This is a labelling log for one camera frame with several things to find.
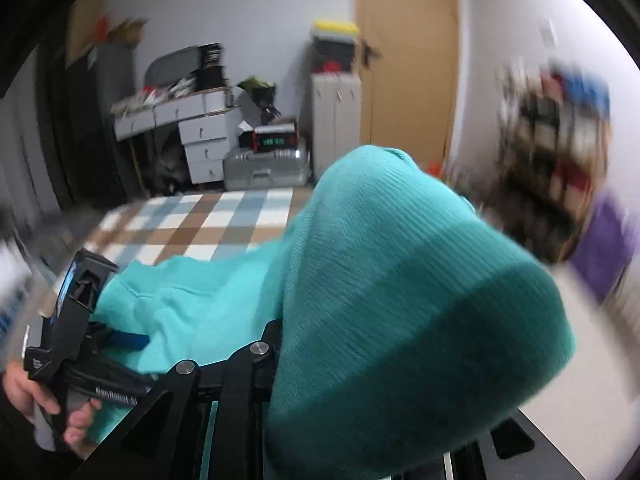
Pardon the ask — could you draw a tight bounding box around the small black box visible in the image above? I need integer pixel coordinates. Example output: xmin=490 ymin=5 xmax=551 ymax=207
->
xmin=237 ymin=120 xmax=259 ymax=149

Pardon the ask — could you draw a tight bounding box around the person's left hand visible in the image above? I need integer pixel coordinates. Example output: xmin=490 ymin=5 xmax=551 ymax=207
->
xmin=3 ymin=361 xmax=98 ymax=447

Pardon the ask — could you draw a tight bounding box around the shoe rack with shoes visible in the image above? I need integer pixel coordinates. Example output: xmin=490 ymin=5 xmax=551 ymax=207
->
xmin=500 ymin=57 xmax=612 ymax=256

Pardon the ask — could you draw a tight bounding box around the wooden door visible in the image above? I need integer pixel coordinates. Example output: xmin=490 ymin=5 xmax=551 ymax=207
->
xmin=352 ymin=0 xmax=460 ymax=166

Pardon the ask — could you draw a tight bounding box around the person's left forearm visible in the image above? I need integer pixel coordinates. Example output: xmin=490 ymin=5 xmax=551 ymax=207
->
xmin=0 ymin=405 xmax=87 ymax=480

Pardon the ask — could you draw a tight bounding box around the white closet door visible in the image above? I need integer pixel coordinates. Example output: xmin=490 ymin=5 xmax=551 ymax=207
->
xmin=0 ymin=60 xmax=62 ymax=257

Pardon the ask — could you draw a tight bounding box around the teal zip jacket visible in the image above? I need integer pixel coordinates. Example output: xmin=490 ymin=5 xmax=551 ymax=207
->
xmin=90 ymin=145 xmax=577 ymax=480

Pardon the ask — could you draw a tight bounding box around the wooden shoe rack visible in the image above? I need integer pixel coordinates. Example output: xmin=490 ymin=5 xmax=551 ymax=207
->
xmin=499 ymin=60 xmax=614 ymax=262

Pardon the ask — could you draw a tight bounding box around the purple bag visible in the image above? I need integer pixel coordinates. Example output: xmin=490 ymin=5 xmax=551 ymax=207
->
xmin=569 ymin=192 xmax=637 ymax=304

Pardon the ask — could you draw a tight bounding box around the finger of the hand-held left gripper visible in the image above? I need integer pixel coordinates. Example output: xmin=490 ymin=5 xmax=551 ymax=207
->
xmin=87 ymin=322 xmax=151 ymax=352

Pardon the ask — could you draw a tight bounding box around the yellow shoebox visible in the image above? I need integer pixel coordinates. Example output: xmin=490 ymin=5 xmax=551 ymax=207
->
xmin=312 ymin=19 xmax=360 ymax=39

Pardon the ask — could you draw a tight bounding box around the pile of desk clutter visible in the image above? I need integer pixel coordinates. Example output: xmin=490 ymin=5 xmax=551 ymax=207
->
xmin=112 ymin=77 xmax=201 ymax=111

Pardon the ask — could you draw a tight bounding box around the tall black box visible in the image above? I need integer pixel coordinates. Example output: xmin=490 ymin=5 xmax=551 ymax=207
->
xmin=198 ymin=43 xmax=225 ymax=89

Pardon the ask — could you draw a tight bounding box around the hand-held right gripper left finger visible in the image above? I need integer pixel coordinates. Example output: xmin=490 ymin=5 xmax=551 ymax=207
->
xmin=75 ymin=317 xmax=284 ymax=480

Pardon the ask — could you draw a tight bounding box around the checkered bed blanket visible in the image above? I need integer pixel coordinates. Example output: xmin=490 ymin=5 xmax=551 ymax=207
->
xmin=86 ymin=187 xmax=297 ymax=273

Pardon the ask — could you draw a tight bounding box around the white desk with drawers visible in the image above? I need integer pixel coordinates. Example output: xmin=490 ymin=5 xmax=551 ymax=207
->
xmin=113 ymin=87 xmax=244 ymax=185

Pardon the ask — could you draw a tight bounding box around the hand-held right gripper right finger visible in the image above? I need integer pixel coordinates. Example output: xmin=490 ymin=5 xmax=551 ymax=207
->
xmin=442 ymin=411 xmax=537 ymax=480

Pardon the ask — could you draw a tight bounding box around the grey chair back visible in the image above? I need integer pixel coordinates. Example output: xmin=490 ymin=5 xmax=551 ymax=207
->
xmin=143 ymin=46 xmax=201 ymax=86

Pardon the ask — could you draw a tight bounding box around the small open cardboard box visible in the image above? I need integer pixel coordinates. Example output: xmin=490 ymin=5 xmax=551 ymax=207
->
xmin=107 ymin=18 xmax=149 ymax=46

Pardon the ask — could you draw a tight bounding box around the grey bed sheet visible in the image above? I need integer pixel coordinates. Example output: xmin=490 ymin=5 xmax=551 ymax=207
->
xmin=547 ymin=260 xmax=628 ymax=463

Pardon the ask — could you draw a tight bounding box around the white suitcase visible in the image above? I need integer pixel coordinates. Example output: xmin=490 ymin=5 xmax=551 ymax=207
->
xmin=310 ymin=72 xmax=362 ymax=181

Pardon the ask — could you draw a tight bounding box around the silver suitcase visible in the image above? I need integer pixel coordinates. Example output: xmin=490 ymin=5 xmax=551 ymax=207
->
xmin=222 ymin=147 xmax=309 ymax=192

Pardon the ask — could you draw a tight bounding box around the dark wardrobe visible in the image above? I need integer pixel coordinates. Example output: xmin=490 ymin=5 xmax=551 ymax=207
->
xmin=34 ymin=10 xmax=101 ymax=212

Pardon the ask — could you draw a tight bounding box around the dark flower bouquet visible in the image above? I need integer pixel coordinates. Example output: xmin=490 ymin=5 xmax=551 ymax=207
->
xmin=237 ymin=75 xmax=279 ymax=124

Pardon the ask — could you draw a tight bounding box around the black bag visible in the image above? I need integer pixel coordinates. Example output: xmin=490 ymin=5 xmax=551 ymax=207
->
xmin=149 ymin=147 xmax=191 ymax=196

